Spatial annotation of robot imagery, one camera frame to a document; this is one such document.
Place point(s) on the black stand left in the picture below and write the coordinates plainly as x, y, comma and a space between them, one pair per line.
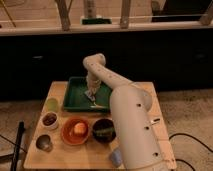
17, 147

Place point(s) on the small light utensil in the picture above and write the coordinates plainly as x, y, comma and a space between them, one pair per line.
97, 106

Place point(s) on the blue sponge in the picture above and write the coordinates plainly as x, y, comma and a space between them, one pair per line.
115, 158

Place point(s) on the orange bowl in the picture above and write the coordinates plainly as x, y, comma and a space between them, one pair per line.
67, 131

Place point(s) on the orange fruit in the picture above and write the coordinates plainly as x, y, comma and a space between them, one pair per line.
80, 128

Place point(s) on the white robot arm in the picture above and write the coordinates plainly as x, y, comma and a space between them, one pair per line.
129, 106

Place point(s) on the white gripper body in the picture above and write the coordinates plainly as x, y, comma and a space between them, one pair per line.
93, 85

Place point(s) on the green cucumber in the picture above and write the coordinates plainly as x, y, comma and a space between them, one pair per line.
103, 131

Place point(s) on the light green cup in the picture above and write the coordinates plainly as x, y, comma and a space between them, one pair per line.
52, 104

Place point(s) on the green plastic tray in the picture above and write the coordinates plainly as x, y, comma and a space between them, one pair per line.
75, 99

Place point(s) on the silver metal cup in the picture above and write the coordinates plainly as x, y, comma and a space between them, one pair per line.
44, 143

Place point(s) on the green object on shelf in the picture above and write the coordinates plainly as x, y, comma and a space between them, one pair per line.
94, 21

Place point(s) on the black bowl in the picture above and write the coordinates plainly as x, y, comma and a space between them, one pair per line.
103, 124

